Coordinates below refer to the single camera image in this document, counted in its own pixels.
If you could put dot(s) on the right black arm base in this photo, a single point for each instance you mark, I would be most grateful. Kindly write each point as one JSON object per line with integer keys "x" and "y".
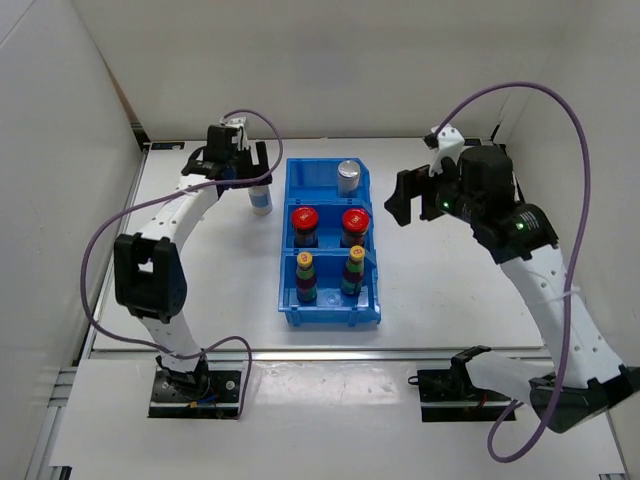
{"x": 447, "y": 396}

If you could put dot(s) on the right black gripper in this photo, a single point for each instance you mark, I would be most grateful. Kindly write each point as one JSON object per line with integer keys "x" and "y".
{"x": 410, "y": 185}

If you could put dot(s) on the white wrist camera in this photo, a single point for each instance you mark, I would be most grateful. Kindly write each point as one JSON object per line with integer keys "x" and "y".
{"x": 239, "y": 136}
{"x": 447, "y": 142}

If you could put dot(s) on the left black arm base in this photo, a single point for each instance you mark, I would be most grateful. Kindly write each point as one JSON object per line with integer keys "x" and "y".
{"x": 215, "y": 390}

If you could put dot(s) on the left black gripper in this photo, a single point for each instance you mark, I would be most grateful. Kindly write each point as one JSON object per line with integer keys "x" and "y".
{"x": 254, "y": 171}

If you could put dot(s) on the yellow-capped sauce bottle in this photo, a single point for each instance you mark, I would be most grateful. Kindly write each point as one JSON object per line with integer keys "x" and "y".
{"x": 306, "y": 279}
{"x": 353, "y": 273}

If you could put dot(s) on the red-lidded sauce jar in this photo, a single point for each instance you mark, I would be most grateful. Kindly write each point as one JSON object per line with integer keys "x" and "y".
{"x": 355, "y": 225}
{"x": 305, "y": 221}

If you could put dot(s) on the blue three-compartment plastic bin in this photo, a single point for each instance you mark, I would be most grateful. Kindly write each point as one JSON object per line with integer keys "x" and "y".
{"x": 314, "y": 183}

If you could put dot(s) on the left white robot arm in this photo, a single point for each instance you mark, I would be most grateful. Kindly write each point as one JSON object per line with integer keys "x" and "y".
{"x": 149, "y": 278}

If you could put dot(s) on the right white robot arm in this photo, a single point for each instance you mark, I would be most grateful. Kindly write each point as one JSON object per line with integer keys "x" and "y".
{"x": 588, "y": 375}

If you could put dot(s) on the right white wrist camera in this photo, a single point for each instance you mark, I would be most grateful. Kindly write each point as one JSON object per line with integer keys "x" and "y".
{"x": 447, "y": 142}

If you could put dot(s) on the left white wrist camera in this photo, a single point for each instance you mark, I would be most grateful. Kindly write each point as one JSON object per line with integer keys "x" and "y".
{"x": 239, "y": 136}

